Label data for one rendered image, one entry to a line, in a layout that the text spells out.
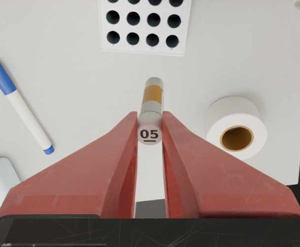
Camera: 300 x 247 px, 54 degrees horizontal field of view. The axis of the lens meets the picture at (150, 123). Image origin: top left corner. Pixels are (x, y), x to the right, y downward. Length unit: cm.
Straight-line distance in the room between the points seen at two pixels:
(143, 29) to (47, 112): 18
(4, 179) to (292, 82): 39
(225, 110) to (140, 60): 11
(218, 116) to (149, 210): 63
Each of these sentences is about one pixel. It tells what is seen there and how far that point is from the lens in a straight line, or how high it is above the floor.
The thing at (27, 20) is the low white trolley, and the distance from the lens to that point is 36.
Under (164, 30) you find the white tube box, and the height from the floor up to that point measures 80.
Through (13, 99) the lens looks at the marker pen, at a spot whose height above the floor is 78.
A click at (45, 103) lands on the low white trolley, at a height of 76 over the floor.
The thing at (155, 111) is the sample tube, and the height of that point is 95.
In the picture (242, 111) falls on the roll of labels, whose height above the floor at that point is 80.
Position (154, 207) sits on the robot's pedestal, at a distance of 94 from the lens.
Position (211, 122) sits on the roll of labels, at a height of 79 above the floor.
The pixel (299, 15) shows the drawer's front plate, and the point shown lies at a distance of 27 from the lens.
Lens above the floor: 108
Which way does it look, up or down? 56 degrees down
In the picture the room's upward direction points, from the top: 176 degrees counter-clockwise
